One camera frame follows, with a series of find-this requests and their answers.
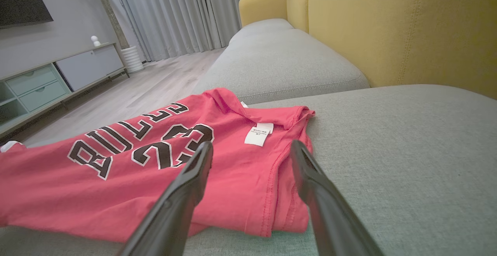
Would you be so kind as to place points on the small white round figurine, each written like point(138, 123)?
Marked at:
point(95, 40)

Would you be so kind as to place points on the narrow yellow sofa back cushion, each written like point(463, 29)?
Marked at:
point(299, 3)

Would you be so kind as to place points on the white ribbed floor vase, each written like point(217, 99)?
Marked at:
point(132, 60)

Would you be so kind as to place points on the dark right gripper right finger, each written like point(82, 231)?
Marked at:
point(330, 217)

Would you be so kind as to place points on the grey pleated curtain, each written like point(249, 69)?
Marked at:
point(174, 15)

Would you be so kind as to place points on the yellow sofa armrest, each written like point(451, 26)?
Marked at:
point(264, 5)

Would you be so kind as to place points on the red white-sleeved Bulls T-shirt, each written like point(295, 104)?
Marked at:
point(58, 194)

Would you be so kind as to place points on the wide grey sofa seat cushion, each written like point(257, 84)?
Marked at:
point(407, 151)

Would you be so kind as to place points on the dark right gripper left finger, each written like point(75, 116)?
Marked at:
point(174, 209)

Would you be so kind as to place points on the long low TV cabinet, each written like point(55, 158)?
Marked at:
point(50, 81)

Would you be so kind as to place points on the brown tree trunk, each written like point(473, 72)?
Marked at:
point(110, 15)

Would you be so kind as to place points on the yellow sofa backrest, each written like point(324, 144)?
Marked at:
point(407, 26)

